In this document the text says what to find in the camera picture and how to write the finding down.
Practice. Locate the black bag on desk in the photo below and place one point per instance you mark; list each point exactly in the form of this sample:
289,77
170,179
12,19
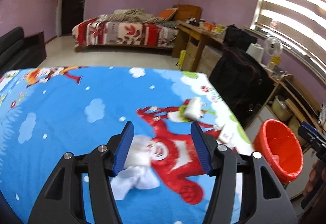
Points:
237,38

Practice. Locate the person's right hand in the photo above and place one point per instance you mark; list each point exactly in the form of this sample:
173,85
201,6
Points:
311,179

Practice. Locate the colourful cartoon bed sheet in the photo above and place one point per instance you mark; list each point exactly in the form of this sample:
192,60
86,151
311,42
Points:
76,109

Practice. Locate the white desk fan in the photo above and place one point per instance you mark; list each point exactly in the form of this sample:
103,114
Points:
273,47

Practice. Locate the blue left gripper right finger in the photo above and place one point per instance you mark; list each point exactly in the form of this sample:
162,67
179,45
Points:
204,147

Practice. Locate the white tissue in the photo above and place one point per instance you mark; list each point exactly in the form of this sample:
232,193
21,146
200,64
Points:
137,172

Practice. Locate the wooden desk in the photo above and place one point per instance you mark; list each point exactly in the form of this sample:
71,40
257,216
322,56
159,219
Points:
190,43

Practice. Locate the white paper roll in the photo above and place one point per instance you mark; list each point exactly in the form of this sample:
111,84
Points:
256,51

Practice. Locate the dark wooden door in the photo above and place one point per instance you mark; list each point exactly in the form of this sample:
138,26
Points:
71,14

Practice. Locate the bed with floral blanket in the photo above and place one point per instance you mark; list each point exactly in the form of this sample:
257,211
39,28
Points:
126,27

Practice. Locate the orange pillow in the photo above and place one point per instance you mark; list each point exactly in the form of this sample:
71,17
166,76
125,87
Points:
168,14

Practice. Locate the black sofa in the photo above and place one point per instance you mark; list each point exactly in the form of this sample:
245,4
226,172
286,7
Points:
21,52

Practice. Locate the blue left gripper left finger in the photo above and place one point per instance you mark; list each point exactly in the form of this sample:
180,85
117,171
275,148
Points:
120,147

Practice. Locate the red plastic trash basket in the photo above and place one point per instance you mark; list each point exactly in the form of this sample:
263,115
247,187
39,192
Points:
281,148

